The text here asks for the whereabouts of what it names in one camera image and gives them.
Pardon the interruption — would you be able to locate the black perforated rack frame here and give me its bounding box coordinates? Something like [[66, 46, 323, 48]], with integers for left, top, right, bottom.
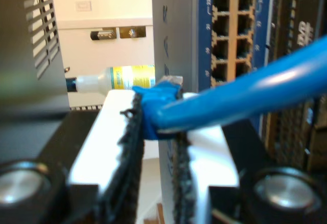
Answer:
[[0, 0, 71, 115]]

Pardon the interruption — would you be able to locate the white bottle yellow label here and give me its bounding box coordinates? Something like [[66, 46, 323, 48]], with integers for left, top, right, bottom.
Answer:
[[65, 64, 156, 94]]

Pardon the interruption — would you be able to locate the blue network switch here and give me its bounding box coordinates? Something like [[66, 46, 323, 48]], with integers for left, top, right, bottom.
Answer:
[[152, 0, 275, 224]]

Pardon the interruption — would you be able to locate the white wall outlet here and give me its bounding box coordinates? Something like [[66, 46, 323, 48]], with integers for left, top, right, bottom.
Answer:
[[75, 0, 93, 12]]

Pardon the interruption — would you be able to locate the metal furniture bracket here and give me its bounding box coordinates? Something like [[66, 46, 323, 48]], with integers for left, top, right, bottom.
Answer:
[[119, 26, 147, 39], [90, 27, 118, 41]]

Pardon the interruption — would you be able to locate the blue network cable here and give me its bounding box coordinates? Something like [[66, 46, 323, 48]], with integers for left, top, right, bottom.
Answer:
[[132, 35, 327, 142]]

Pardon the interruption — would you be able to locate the black rack server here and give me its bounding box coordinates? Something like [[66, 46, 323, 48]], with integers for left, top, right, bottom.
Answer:
[[265, 0, 327, 175]]

